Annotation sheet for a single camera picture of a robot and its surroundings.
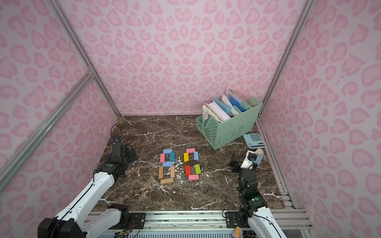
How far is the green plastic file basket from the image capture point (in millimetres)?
844

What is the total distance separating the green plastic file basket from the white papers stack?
13 mm

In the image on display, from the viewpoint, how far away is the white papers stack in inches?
33.0
